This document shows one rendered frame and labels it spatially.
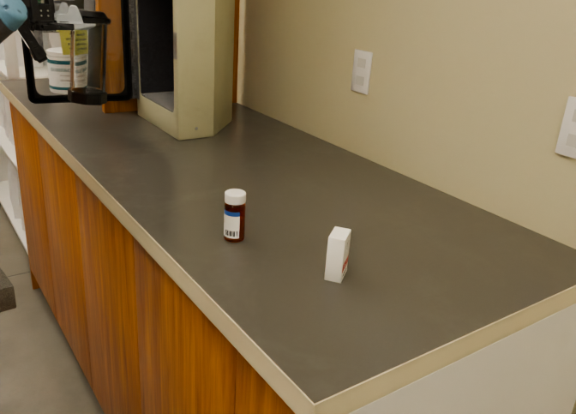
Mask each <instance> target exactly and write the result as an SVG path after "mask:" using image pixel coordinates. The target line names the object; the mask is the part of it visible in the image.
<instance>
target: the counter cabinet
mask: <svg viewBox="0 0 576 414"><path fill-rule="evenodd" d="M9 106H10V113H11V120H12V127H13V134H14V141H15V154H16V161H17V169H18V176H19V183H20V190H21V203H22V210H23V217H24V224H25V231H26V238H27V251H28V258H29V266H30V273H31V280H32V287H33V289H38V288H40V289H41V290H42V292H43V294H44V296H45V299H46V301H47V302H48V304H49V306H50V308H51V311H52V312H53V314H54V316H55V317H56V319H57V322H58V324H59V326H60V328H61V329H62V331H63V334H64V336H65V338H66V340H67V341H68V343H69V346H70V348H71V350H72V351H73V352H74V354H75V357H76V359H77V361H78V363H79V364H80V366H81V369H82V371H83V373H84V375H85V376H86V378H87V381H88V383H89V385H90V387H91V388H92V390H93V392H94V394H95V396H96V398H97V400H98V402H99V404H100V406H101V408H102V410H103V412H104V414H295V412H294V411H293V410H292V409H291V408H290V407H289V406H288V405H287V404H286V403H285V402H284V400H282V398H280V396H278V394H277V393H276V392H275V391H274V390H273V389H272V388H271V387H270V386H269V385H268V384H267V382H266V381H265V380H264V379H263V378H262V377H261V376H260V375H259V374H258V372H257V371H256V370H255V369H254V368H253V367H252V366H251V365H250V364H249V362H248V361H247V360H246V359H245V358H244V357H243V356H242V355H241V354H240V352H239V351H238V350H237V349H236V348H235V347H234V346H233V345H232V344H231V342H230V341H229V340H228V339H227V338H226V337H225V336H224V335H223V334H222V333H221V332H220V330H218V328H216V326H214V324H212V322H211V321H210V320H209V319H208V318H207V317H206V316H205V315H204V314H203V312H202V311H201V310H200V309H199V308H198V307H197V306H196V305H195V304H194V302H193V301H192V300H191V299H190V298H189V297H188V296H187V295H186V294H185V293H184V291H183V290H182V289H181V288H180V287H179V286H178V285H177V284H176V282H175V281H174V280H173V279H172V278H171V277H170V276H169V275H168V274H167V273H166V271H165V270H164V269H163V268H162V267H161V266H160V265H159V264H158V263H157V262H156V260H154V258H152V256H150V254H148V252H147V251H146V250H145V249H144V248H143V247H142V246H141V245H140V244H139V242H138V241H137V240H136V239H135V238H134V237H133V236H132V235H131V234H130V233H129V231H128V230H127V229H126V228H125V227H124V226H123V225H122V224H121V223H120V221H119V220H118V219H117V218H116V217H115V216H114V215H113V214H112V213H111V211H110V210H109V209H108V208H107V207H106V206H105V205H104V204H103V203H102V201H101V200H100V199H99V198H98V197H97V196H96V195H95V194H94V193H93V192H92V190H90V188H88V186H86V184H84V182H83V181H82V180H81V179H80V178H79V177H78V176H77V175H76V174H75V172H74V171H73V170H72V169H71V168H70V167H69V166H68V165H67V164H66V163H65V161H64V160H63V159H62V158H61V157H60V156H59V155H58V154H57V152H56V151H55V150H54V149H53V148H52V147H51V146H50V145H49V144H48V143H47V141H46V140H45V139H44V138H43V137H42V136H41V135H40V134H39V132H38V131H37V130H36V129H35V128H34V127H33V126H32V125H31V124H30V123H29V122H28V120H26V118H24V116H22V114H21V113H20V112H19V111H18V110H17V109H16V108H15V107H14V106H13V105H12V104H11V102H9ZM575 400H576V303H575V304H573V305H571V306H569V307H567V308H565V309H563V310H561V311H559V312H557V313H555V314H553V315H550V316H548V317H546V318H544V319H542V320H540V321H538V322H536V323H534V324H532V325H530V326H528V327H526V328H524V329H522V330H519V331H518V332H516V333H513V334H511V335H509V336H507V337H506V338H504V339H501V340H499V341H497V342H495V343H494V344H492V345H488V346H486V347H484V348H482V349H481V350H479V351H476V352H474V353H472V354H470V355H469V356H467V357H464V358H462V359H460V360H458V361H456V362H454V363H451V364H449V365H448V366H446V367H444V368H442V369H439V370H437V371H436V372H434V373H432V374H430V375H426V376H424V377H423V378H421V379H419V380H417V381H414V382H412V383H411V384H409V385H407V386H405V387H402V388H400V389H399V390H396V391H394V392H392V393H390V394H388V395H386V396H384V397H382V398H380V399H378V400H376V401H374V402H372V403H370V404H368V405H365V406H363V407H361V408H359V409H357V410H355V411H353V412H351V413H349V414H572V411H573V407H574V403H575Z"/></svg>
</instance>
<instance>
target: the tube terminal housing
mask: <svg viewBox="0 0 576 414"><path fill-rule="evenodd" d="M172 1H173V32H174V33H177V60H176V59H174V58H173V63H174V91H173V92H174V112H171V111H168V110H166V109H165V108H164V107H162V106H160V105H157V104H156V103H154V102H152V101H151V100H149V99H147V98H145V97H143V96H142V95H141V86H140V62H139V39H138V14H137V0H136V17H137V40H138V64H139V88H140V99H137V110H138V115H139V116H141V117H143V118H144V119H146V120H148V122H150V123H152V124H154V125H155V126H157V127H158V128H160V129H162V130H164V132H166V133H167V134H169V135H171V136H173V137H174V138H176V139H177V140H179V141H182V140H189V139H197V138H204V137H211V136H215V135H216V134H217V133H218V132H220V130H222V128H224V127H225V126H226V125H227V124H228V123H229V122H231V120H232V85H233V52H234V17H235V0H172Z"/></svg>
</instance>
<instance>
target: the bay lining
mask: <svg viewBox="0 0 576 414"><path fill-rule="evenodd" d="M137 14H138V39H139V62H140V86H141V93H161V92H173V91H174V63H173V1H172V0H137Z"/></svg>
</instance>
